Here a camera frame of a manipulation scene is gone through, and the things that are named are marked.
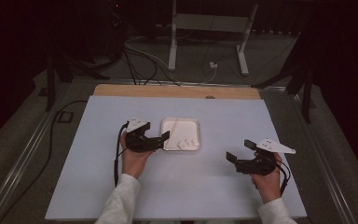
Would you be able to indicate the white marshmallow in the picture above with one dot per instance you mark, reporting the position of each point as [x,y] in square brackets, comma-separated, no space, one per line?
[187,142]
[195,142]
[182,145]

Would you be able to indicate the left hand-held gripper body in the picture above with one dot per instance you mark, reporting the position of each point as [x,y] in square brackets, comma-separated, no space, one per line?
[140,143]

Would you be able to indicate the person's right hand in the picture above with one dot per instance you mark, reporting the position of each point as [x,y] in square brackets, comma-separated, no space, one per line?
[268,186]

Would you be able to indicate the black square floor socket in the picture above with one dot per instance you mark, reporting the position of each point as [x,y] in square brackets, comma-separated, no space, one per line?
[65,117]

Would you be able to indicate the dark equipment rack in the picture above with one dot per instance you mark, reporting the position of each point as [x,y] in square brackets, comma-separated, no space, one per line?
[105,28]

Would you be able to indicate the white plug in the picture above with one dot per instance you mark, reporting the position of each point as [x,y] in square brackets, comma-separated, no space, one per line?
[213,65]

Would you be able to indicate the pale blue table mat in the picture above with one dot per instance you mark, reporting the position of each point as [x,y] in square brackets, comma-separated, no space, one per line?
[183,186]

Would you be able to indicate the black tripod stand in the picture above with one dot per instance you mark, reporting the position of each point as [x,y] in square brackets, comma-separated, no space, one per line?
[50,87]
[306,93]

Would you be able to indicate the metal floor rail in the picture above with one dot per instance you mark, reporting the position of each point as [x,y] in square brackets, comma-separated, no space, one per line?
[323,174]
[21,161]

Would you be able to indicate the white square plate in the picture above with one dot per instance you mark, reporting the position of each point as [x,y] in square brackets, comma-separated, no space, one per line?
[186,129]

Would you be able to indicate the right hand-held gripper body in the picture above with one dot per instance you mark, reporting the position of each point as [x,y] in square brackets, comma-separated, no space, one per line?
[254,166]

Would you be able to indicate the person's left hand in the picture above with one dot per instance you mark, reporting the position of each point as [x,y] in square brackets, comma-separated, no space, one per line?
[133,163]

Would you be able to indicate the grey metal stand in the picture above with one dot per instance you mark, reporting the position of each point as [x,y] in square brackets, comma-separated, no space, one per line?
[209,22]

